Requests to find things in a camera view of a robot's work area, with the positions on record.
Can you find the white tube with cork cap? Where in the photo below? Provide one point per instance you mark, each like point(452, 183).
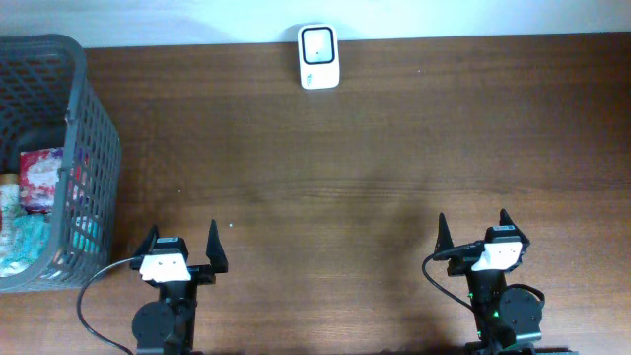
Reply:
point(10, 209)

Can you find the white barcode scanner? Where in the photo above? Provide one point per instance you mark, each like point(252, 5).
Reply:
point(318, 57)

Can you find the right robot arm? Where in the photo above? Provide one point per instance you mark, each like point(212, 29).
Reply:
point(507, 317)

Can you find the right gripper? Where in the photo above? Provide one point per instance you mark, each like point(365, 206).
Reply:
point(445, 239)

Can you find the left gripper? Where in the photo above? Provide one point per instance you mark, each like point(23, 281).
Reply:
point(217, 258)

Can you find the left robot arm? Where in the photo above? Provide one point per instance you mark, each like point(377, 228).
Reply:
point(166, 326)

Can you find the grey plastic mesh basket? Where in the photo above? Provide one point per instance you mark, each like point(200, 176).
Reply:
point(47, 101)

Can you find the teal packet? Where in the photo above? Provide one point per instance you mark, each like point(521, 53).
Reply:
point(23, 242)

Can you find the red purple tissue pack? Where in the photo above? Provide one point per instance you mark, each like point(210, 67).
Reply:
point(38, 179)

